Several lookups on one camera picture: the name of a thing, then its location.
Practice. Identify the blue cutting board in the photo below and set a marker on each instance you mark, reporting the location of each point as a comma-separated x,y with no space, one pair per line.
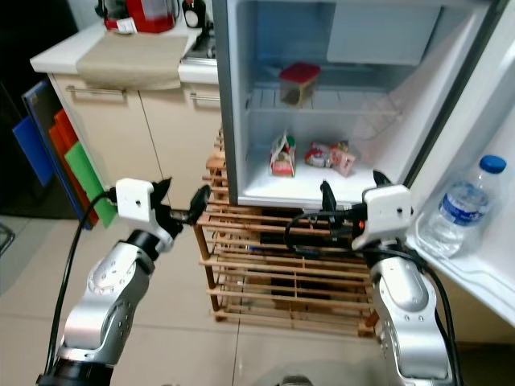
29,153

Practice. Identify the red white drink carton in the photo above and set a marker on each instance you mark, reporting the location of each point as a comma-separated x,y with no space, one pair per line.
282,158

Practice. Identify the green cutting board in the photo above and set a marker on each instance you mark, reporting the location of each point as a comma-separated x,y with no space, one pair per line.
88,181

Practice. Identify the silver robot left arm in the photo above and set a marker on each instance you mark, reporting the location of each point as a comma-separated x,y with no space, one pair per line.
109,289

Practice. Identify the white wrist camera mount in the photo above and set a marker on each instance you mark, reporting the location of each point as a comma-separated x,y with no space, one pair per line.
138,201
388,213

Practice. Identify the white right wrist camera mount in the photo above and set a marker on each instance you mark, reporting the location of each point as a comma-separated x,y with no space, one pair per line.
388,213

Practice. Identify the white freezer compartment flap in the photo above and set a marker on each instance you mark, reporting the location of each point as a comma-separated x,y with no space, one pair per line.
382,32

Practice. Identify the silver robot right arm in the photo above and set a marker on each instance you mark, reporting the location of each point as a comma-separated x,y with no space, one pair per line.
410,314

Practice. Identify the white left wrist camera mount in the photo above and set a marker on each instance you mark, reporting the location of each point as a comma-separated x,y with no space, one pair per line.
138,201

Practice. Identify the red kitchen appliance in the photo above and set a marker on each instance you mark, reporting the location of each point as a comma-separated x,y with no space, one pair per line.
149,14

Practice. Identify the black white bottle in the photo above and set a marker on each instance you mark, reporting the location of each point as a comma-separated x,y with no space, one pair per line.
195,13

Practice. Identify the red lid food container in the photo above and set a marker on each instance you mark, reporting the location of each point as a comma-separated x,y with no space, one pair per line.
299,80

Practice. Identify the large black appliance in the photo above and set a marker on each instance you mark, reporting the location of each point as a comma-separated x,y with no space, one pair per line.
20,56

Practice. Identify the small beige cloth mat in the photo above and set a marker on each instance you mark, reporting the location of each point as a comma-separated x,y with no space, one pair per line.
129,63

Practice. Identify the wooden slatted rack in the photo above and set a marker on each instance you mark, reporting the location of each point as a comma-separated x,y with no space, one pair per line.
290,281

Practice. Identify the gas stove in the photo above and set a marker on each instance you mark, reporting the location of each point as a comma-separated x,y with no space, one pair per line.
201,47

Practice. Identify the orange cutting board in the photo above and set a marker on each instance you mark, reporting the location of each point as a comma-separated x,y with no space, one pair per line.
63,133

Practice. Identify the clear water bottle blue cap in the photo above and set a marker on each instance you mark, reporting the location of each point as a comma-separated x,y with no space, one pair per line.
459,213

